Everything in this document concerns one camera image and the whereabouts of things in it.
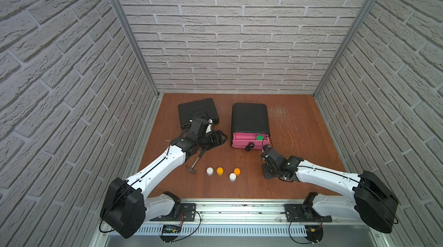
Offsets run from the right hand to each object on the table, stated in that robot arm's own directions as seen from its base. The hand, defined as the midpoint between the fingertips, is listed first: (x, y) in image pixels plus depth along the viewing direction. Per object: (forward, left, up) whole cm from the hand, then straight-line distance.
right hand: (267, 169), depth 86 cm
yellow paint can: (0, +24, +2) cm, 24 cm away
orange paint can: (-1, +16, +2) cm, 16 cm away
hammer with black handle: (+2, +39, 0) cm, 39 cm away
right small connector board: (-27, -14, 0) cm, 30 cm away
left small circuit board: (-23, +47, -3) cm, 52 cm away
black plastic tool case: (+38, +33, +5) cm, 51 cm away
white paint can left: (0, +29, +3) cm, 29 cm away
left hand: (+13, +23, +15) cm, 31 cm away
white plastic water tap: (+7, +27, +30) cm, 41 cm away
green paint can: (+10, +4, +14) cm, 18 cm away
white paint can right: (-4, +18, +2) cm, 19 cm away
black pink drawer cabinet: (+17, +8, +16) cm, 24 cm away
